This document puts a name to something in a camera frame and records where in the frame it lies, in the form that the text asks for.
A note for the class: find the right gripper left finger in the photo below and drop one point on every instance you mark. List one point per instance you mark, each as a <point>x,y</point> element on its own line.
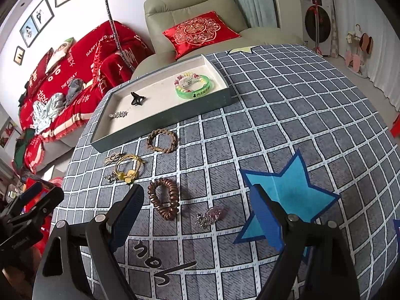
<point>122,216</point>

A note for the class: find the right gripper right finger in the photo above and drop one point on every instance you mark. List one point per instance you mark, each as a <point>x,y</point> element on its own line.
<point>270,226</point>

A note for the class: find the pink crystal hair clip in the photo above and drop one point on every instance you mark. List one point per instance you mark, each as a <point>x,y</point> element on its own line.
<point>210,217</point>

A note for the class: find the silver star hair clip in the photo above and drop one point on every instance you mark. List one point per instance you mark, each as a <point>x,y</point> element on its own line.
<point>120,114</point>

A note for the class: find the black claw hair clip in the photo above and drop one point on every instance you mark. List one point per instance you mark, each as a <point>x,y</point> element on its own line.
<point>137,100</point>

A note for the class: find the grey rectangular jewelry tray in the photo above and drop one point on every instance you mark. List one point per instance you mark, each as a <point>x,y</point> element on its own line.
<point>162,106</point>

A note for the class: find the blue star patch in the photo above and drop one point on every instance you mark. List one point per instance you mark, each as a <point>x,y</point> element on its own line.
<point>292,189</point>

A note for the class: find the silver rhinestone brooch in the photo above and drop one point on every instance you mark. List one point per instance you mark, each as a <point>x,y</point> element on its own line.
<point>112,177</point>

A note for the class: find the beige hair clip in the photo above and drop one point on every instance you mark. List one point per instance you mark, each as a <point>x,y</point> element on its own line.
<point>113,158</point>

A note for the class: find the grey checked tablecloth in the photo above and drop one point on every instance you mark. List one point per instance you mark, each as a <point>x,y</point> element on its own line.
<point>285,99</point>

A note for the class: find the pink star patch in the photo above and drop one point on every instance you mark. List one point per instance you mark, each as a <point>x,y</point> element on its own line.
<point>396,223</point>

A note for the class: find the grey clothes pile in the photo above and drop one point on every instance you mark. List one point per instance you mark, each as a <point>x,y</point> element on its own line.
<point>44,113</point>

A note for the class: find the red blanket covered sofa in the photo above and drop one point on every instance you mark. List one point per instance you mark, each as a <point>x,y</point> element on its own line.
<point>103,59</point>

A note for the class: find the red plastic stool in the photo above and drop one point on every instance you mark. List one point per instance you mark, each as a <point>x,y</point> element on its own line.
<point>395,130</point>

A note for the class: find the yellow star patch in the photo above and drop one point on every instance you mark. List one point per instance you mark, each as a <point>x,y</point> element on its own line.
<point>247,50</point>

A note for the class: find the slipper rack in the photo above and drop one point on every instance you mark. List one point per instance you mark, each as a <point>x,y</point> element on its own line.
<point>358,51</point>

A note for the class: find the red embroidered cushion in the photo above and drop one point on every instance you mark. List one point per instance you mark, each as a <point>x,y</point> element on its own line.
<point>203,30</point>

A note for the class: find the green recliner armchair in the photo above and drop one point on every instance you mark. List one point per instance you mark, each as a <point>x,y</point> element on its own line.
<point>161,15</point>

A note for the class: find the white curtain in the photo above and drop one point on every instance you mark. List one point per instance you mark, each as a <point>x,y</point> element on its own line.
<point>382,66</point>

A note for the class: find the stacked washer dryer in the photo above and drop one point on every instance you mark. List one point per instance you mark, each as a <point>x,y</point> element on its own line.
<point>317,25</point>

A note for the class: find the small framed wall picture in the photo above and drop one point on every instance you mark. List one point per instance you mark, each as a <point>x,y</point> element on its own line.
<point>19,55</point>

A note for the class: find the framed wall picture pair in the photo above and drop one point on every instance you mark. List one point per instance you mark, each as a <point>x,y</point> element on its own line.
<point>36,22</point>

